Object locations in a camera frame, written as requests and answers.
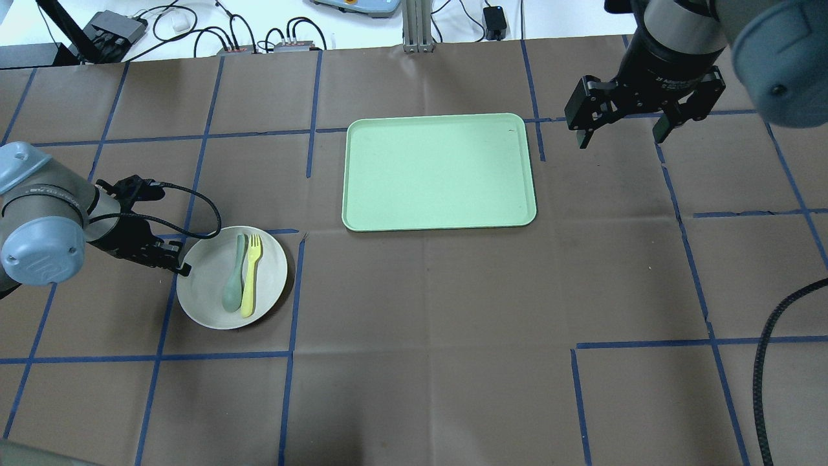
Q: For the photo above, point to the teal green plastic spoon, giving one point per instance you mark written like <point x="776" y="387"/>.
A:
<point x="233" y="288"/>

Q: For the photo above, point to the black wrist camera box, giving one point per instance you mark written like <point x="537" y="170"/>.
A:
<point x="133" y="189"/>

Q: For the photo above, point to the small orange connector box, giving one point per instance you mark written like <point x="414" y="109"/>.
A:
<point x="238" y="51"/>

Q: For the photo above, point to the grey usb hub box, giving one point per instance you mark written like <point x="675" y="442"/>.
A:
<point x="114" y="34"/>

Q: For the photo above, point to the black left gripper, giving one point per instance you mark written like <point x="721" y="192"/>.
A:
<point x="127" y="237"/>

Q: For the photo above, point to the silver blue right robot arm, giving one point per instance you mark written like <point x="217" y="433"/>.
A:
<point x="778" y="52"/>

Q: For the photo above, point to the white round plate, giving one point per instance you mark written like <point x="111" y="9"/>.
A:
<point x="224" y="258"/>

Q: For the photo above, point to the black power adapter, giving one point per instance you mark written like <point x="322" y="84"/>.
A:
<point x="495" y="23"/>

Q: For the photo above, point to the light green plastic tray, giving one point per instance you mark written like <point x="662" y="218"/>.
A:
<point x="437" y="172"/>

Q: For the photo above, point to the aluminium frame post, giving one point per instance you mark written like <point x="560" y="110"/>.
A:
<point x="416" y="32"/>

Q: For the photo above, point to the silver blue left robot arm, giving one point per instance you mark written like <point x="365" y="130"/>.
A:
<point x="50" y="214"/>

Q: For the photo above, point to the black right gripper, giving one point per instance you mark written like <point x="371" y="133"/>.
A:
<point x="661" y="63"/>

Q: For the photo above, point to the black monitor stand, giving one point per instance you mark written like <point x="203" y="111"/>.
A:
<point x="16" y="57"/>

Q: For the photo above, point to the yellow plastic fork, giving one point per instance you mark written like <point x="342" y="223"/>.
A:
<point x="253" y="256"/>

